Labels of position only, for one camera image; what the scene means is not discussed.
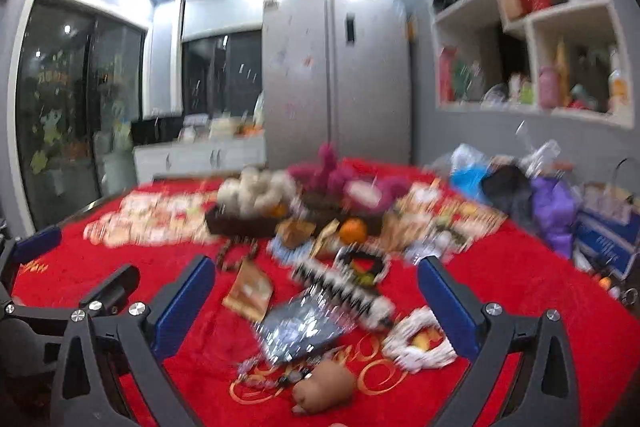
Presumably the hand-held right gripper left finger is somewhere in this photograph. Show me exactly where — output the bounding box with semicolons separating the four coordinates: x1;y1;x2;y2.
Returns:
50;254;217;427

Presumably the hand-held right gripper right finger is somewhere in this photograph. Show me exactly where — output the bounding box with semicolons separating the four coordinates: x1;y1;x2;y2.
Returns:
417;256;583;427

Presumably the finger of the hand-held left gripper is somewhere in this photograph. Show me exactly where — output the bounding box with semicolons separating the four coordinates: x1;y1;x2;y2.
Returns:
0;226;63;293
5;264;141;319

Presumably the black shallow tray box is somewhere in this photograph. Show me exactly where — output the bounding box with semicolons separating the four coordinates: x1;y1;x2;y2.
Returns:
205;192;386;240

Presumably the beige fluffy plush toy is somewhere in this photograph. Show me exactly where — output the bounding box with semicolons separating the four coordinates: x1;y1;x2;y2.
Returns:
240;166;301;212

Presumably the pink plush bear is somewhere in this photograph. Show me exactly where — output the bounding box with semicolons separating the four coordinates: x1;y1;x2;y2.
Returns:
287;143;411;212

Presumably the white lace scrunchie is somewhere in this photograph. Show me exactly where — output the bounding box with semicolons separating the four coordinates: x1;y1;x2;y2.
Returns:
382;307;458;373

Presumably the triangular orange snack packet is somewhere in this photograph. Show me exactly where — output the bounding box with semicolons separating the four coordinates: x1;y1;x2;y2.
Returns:
222;259;276;323
312;222;343;258
277;217;318;248

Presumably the black lace scrunchie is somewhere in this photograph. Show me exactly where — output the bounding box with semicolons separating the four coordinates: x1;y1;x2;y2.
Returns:
334;244;392;285

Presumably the fuzzy white hair claw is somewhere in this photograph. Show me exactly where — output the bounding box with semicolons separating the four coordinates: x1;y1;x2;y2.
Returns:
291;257;396;333

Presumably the silver foil packet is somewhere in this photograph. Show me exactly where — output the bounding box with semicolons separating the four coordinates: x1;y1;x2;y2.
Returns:
255;289;361;363

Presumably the blue plastic bag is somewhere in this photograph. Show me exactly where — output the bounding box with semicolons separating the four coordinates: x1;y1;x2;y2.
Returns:
450;164;493;198

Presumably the glass sliding door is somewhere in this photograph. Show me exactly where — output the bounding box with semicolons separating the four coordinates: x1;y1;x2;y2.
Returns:
15;0;148;233

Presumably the brown capybara toy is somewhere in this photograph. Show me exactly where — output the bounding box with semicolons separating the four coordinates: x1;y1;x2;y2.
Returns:
291;359;357;418

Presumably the purple cloth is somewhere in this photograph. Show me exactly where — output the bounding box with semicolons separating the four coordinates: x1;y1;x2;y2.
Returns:
530;177;583;260

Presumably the white kitchen cabinet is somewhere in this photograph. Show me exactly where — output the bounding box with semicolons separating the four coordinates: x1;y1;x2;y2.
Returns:
132;134;266;185

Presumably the black microwave oven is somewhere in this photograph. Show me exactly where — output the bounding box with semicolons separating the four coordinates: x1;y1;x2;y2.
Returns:
131;114;185;146

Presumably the blue printed cardboard box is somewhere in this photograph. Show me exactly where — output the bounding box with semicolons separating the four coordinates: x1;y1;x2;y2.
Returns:
572;184;640;280

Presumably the clear knotted plastic bag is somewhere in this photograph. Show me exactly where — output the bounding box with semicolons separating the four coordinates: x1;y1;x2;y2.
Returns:
515;122;563;172

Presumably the red gift bag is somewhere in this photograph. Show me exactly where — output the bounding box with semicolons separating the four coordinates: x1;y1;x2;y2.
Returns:
439;47;458;102

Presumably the dark kitchen window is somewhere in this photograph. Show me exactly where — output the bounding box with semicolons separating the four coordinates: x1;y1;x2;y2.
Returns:
181;29;264;115

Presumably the silver refrigerator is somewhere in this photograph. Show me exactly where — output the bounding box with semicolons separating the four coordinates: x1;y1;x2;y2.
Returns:
262;0;416;165

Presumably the pink pouch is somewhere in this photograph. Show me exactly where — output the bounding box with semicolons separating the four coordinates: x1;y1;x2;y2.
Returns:
537;66;560;108

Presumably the white bottle orange label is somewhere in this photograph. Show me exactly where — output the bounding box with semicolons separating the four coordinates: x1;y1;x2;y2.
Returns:
607;49;628;112

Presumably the dark bead bracelet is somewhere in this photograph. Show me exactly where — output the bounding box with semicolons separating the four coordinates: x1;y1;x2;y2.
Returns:
217;237;258;273

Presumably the clear bead bracelet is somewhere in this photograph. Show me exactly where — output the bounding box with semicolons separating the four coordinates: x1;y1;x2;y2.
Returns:
235;354;313;390

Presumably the black cable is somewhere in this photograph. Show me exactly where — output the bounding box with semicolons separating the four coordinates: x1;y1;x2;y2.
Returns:
612;157;640;188

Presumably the white wall shelf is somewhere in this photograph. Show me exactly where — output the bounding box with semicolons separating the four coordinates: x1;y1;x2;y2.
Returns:
412;0;640;130

